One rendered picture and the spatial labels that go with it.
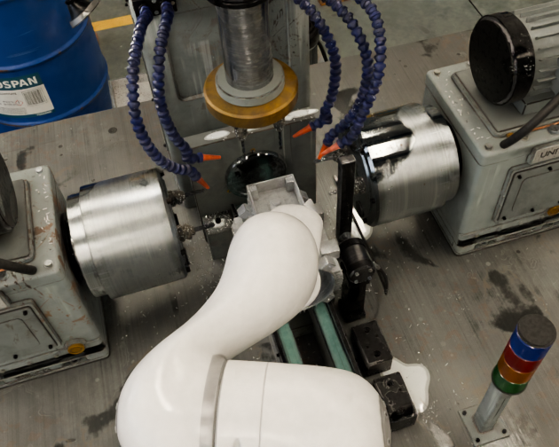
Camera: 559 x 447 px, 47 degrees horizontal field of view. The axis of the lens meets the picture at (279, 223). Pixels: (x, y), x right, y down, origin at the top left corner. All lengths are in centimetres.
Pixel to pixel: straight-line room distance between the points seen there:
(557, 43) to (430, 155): 32
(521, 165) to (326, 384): 102
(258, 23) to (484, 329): 86
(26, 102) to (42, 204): 148
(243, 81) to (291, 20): 28
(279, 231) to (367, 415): 18
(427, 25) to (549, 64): 232
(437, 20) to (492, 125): 232
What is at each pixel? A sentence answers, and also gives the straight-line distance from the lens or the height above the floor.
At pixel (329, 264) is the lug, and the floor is 109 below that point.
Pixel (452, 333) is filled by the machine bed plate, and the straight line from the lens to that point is 155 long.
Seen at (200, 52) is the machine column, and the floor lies 128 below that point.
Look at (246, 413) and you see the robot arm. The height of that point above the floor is 166.
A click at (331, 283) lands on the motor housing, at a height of 99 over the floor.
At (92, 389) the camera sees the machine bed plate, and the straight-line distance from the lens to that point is 154.
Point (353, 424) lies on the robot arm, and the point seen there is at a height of 165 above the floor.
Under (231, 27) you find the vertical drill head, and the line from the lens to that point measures 112.
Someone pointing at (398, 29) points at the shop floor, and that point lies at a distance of 363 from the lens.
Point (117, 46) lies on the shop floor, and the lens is 369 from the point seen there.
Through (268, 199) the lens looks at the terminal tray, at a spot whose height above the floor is 111.
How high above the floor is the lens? 215
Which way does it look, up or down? 53 degrees down
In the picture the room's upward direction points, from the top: 5 degrees counter-clockwise
